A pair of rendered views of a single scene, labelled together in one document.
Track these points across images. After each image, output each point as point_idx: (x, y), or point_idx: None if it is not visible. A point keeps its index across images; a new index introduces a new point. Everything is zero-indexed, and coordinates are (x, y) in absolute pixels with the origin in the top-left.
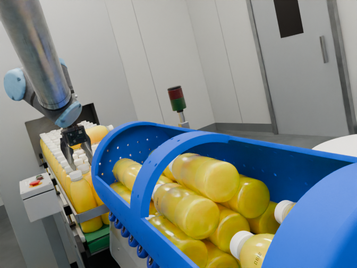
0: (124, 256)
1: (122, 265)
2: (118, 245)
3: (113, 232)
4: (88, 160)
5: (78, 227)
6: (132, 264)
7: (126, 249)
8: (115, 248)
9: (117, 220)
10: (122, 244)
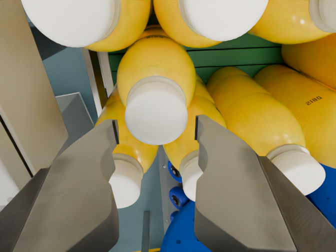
0: (165, 186)
1: (160, 171)
2: (165, 168)
3: (167, 162)
4: (198, 136)
5: (105, 54)
6: (167, 208)
7: (169, 209)
8: (160, 146)
9: (175, 203)
10: (168, 198)
